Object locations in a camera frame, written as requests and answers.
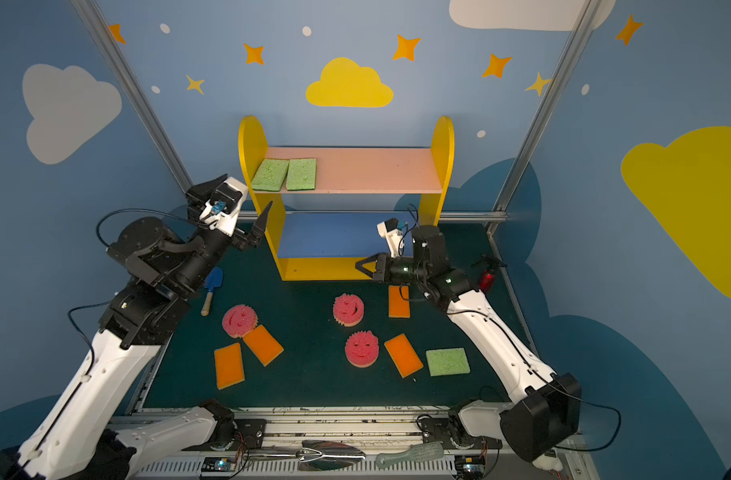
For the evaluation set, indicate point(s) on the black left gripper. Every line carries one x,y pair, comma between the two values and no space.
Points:
237,236

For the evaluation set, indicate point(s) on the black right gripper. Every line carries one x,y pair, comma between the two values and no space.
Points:
382,267

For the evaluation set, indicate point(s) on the green sponge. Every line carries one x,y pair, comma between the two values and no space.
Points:
447,362
270,175
301,175

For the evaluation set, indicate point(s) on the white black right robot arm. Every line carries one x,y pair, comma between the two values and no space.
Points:
545,407

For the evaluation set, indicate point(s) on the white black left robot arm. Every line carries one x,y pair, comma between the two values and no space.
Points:
74,441

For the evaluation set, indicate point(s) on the yellow shelf with coloured boards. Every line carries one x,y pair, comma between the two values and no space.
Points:
319,234

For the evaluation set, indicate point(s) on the orange sponge near shelf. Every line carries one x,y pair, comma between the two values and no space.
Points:
399,305

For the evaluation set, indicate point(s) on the pink smiley sponge centre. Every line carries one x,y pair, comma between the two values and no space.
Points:
348,310

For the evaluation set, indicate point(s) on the pink smiley sponge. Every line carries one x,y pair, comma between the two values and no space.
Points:
362,349
239,321
348,310

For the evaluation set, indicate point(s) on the blue toy shovel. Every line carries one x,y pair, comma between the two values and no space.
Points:
212,282

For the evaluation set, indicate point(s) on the pink smiley sponge front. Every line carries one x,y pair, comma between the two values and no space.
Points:
362,349

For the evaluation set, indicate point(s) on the pink smiley sponge left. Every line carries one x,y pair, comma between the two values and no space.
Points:
239,321

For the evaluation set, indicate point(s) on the orange sponge front centre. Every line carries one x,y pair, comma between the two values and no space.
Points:
403,355

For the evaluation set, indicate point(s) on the orange sponge tilted left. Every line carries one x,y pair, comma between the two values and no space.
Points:
263,345

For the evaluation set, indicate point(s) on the red toy fire extinguisher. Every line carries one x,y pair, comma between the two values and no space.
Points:
492,266

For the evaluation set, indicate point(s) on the orange sponge front left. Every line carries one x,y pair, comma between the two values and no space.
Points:
229,369

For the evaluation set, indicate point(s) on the pale green brush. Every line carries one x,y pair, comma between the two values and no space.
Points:
417,453

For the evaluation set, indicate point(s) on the right green circuit board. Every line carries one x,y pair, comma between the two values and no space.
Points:
470,467

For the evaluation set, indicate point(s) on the green circuit board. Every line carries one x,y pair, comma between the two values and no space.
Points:
470,467
217,467

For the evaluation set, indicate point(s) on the left green circuit board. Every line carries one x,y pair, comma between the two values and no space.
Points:
217,467

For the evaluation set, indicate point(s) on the white plush toy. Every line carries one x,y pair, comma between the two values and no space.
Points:
548,462

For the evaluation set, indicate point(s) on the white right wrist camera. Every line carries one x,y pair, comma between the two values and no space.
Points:
393,232

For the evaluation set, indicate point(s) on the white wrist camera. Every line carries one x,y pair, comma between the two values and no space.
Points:
221,211
393,232

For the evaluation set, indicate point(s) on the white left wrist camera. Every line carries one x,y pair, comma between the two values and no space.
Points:
221,211

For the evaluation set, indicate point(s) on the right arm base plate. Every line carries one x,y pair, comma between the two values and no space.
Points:
452,434

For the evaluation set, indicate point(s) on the aluminium rail base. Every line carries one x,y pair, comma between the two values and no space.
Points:
371,430

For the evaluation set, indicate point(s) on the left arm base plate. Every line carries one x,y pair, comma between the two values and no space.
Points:
239,433

